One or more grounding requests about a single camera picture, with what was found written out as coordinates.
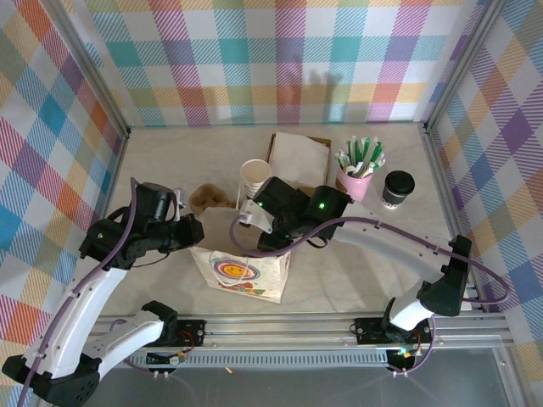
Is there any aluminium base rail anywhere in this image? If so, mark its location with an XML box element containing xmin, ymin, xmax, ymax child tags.
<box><xmin>44</xmin><ymin>313</ymin><xmax>514</xmax><ymax>353</ymax></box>

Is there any stack of paper cups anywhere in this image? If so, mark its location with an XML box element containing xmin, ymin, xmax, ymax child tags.
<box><xmin>239</xmin><ymin>159</ymin><xmax>272</xmax><ymax>200</ymax></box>

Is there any brown pulp cup carrier stack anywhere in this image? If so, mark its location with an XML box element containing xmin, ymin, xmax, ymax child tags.
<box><xmin>188</xmin><ymin>181</ymin><xmax>230</xmax><ymax>213</ymax></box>

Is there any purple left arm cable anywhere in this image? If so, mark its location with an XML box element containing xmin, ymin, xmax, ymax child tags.
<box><xmin>19</xmin><ymin>176</ymin><xmax>154</xmax><ymax>407</ymax></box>

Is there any aluminium frame post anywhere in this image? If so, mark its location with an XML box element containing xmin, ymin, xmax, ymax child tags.
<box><xmin>49</xmin><ymin>0</ymin><xmax>132</xmax><ymax>137</ymax></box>
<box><xmin>422</xmin><ymin>0</ymin><xmax>508</xmax><ymax>135</ymax></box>

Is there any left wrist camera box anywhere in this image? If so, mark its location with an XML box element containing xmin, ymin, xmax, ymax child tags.
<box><xmin>171</xmin><ymin>189</ymin><xmax>188</xmax><ymax>221</ymax></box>

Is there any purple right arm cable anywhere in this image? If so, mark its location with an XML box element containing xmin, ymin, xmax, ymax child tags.
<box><xmin>228</xmin><ymin>214</ymin><xmax>512</xmax><ymax>376</ymax></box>

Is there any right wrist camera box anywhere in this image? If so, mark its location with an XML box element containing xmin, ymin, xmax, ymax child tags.
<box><xmin>238</xmin><ymin>198</ymin><xmax>276</xmax><ymax>235</ymax></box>

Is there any white printed paper bag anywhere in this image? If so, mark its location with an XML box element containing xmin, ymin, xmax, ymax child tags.
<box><xmin>188</xmin><ymin>207</ymin><xmax>294</xmax><ymax>304</ymax></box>

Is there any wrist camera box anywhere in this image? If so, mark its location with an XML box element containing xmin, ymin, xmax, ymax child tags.
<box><xmin>238</xmin><ymin>198</ymin><xmax>276</xmax><ymax>235</ymax></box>
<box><xmin>171</xmin><ymin>189</ymin><xmax>188</xmax><ymax>221</ymax></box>

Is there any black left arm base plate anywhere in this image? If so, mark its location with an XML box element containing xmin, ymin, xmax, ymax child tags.
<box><xmin>128</xmin><ymin>318</ymin><xmax>208</xmax><ymax>348</ymax></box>

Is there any grey slotted cable duct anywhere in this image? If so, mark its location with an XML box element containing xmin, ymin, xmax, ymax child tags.
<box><xmin>67</xmin><ymin>354</ymin><xmax>391</xmax><ymax>368</ymax></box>

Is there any black paper coffee cup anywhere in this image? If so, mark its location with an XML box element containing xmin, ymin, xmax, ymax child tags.
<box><xmin>381</xmin><ymin>186</ymin><xmax>415</xmax><ymax>212</ymax></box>

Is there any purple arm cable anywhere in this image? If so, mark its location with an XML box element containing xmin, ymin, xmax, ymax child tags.
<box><xmin>19</xmin><ymin>176</ymin><xmax>154</xmax><ymax>407</ymax></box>
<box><xmin>228</xmin><ymin>214</ymin><xmax>512</xmax><ymax>376</ymax></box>

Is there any pink cylindrical holder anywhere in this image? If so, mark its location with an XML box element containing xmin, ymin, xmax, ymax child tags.
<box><xmin>336</xmin><ymin>164</ymin><xmax>374</xmax><ymax>203</ymax></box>

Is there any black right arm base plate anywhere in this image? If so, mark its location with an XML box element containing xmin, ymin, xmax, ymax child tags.
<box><xmin>354</xmin><ymin>316</ymin><xmax>434</xmax><ymax>345</ymax></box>

